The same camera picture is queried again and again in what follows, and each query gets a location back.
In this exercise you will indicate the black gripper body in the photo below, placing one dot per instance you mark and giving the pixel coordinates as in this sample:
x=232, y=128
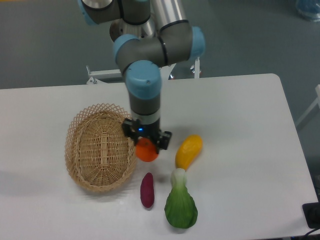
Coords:
x=148, y=131

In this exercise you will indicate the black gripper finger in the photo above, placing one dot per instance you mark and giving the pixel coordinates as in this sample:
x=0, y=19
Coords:
x=129, y=130
x=163, y=140

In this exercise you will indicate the orange fruit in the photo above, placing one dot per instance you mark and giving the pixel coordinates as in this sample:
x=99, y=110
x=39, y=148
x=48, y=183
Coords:
x=145, y=150

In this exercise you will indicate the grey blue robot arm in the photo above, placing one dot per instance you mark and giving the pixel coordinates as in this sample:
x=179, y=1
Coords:
x=139, y=60

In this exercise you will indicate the woven wicker basket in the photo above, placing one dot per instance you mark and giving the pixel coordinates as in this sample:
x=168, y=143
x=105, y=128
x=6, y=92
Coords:
x=98, y=156

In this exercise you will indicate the yellow mango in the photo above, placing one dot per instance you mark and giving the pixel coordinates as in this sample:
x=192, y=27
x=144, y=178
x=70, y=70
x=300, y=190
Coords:
x=188, y=151

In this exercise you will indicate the purple sweet potato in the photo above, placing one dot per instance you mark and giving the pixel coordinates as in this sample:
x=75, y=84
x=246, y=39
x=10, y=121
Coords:
x=147, y=194

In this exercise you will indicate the green bok choy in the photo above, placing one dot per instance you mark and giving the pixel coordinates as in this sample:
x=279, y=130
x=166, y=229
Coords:
x=180, y=208

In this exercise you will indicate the black device at table edge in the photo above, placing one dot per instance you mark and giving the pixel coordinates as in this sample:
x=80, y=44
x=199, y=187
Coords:
x=312, y=214

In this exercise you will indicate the blue bag in corner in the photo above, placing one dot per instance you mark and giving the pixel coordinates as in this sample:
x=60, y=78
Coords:
x=308, y=9

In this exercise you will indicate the white frame at right edge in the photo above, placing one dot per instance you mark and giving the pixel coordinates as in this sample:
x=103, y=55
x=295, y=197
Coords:
x=312, y=110

